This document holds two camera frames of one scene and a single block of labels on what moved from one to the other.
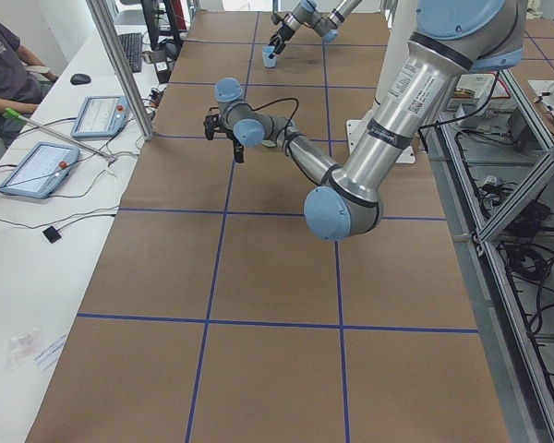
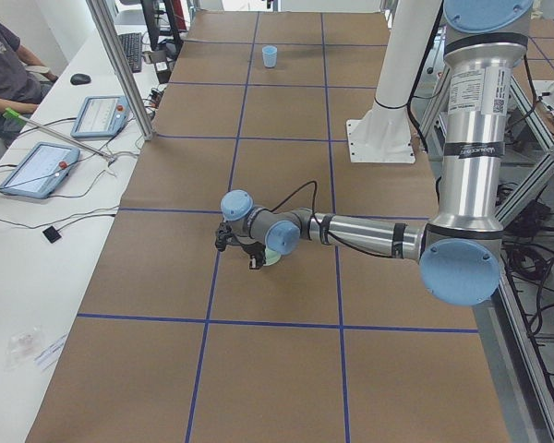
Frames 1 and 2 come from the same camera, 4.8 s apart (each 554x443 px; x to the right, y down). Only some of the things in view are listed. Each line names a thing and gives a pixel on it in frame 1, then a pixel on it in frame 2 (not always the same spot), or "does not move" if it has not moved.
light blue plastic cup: (268, 51) does not move
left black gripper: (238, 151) → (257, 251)
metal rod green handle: (16, 117) does not move
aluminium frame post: (104, 22) does not move
